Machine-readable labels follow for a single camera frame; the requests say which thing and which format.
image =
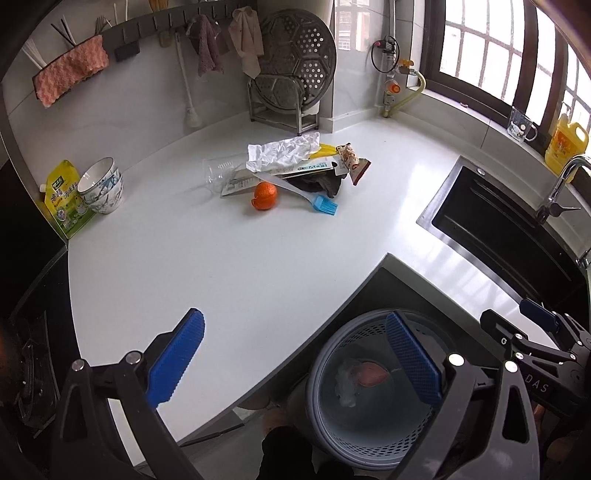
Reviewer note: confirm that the printed cardboard box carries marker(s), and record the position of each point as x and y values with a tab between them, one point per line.
314	166

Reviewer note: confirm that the gas regulator with orange knob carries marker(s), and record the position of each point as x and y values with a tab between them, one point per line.
393	87

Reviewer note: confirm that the clear plastic cup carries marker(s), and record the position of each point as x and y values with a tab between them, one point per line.
221	173

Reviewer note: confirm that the white bottle brush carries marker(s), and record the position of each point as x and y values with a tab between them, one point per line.
194	117

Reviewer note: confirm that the printed snack wrapper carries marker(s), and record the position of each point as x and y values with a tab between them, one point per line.
351	159

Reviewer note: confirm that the orange tangerine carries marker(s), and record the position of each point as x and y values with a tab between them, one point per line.
265	196

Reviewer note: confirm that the mauve hanging cloth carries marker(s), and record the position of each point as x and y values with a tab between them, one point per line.
210	46

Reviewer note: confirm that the grey perforated plastic waste basket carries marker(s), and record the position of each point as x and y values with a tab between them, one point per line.
332	443

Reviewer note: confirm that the crumpled clear plastic film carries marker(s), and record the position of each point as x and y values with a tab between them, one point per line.
346	385

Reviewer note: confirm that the person's black pants leg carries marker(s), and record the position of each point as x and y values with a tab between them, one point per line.
286	454

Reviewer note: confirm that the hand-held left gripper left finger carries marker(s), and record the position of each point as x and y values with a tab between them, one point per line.
178	355

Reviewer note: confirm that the pink fluffy towel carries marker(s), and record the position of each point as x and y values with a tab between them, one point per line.
69	71

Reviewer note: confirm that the large barred window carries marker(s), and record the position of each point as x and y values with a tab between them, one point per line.
485	41

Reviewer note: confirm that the dark grey cloth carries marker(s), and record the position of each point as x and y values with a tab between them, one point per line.
328	184

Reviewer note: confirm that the beige hanging cloth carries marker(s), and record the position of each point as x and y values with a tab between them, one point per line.
247	41

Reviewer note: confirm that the pink scrap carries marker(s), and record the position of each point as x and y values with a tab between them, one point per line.
369	374

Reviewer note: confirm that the clear measuring cup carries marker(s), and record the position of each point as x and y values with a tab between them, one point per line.
519	124

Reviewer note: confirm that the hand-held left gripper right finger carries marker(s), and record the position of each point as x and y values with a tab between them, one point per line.
413	357

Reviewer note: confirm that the black rectangular block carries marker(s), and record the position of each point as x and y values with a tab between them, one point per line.
127	51

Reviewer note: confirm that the grey wall hanging rail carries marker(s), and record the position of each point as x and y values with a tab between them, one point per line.
152	21

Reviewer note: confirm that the white paper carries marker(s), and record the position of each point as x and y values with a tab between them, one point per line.
281	152

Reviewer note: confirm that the white sticks bundle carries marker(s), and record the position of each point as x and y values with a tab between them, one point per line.
33	53

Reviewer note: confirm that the large perforated steel steamer plate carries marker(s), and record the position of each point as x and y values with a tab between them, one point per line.
314	50

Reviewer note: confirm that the black chopsticks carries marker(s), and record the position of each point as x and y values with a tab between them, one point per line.
64	32

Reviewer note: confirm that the green yellow refill pouch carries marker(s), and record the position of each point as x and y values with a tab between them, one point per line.
64	203

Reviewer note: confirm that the blue silicone basting brush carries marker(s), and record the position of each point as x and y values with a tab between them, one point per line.
325	204

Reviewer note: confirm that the person's right hand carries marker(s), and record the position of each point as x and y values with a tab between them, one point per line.
569	445

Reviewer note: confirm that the yellow oil bottle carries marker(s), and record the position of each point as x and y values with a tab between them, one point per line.
565	145

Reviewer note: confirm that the steel dish rack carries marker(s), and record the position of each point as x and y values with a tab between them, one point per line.
307	122

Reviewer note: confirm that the chrome faucet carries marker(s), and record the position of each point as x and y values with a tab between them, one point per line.
561	182

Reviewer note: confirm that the dark kitchen sink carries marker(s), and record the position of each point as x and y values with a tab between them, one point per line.
498	221

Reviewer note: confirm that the metal forks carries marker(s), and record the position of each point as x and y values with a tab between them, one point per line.
102	25

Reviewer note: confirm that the black glass stove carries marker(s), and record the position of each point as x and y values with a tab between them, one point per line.
32	369

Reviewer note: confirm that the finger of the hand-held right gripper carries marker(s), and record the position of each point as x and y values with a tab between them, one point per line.
538	310
538	364

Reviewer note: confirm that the yellow plastic lid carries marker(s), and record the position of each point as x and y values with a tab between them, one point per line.
328	150

